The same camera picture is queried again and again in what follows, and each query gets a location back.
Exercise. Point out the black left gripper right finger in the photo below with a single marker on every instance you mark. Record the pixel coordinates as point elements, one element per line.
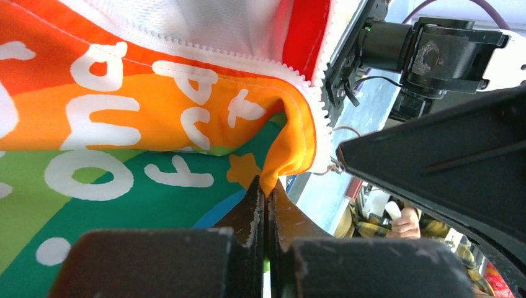
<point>306,261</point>

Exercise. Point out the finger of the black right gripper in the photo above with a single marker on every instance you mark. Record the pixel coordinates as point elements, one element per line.
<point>465,166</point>

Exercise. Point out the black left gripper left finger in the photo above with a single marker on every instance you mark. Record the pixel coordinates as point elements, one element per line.
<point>225,260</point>

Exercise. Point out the red white cartoon jacket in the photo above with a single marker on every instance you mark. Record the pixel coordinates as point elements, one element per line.
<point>149,115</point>

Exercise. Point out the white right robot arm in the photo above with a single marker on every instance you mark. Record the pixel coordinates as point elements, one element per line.
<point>435,56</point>

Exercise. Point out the person in plaid shirt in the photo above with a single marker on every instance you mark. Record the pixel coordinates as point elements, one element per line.
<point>412,224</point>

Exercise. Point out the red patterned bag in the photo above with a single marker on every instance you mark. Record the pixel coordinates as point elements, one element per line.
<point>496,282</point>

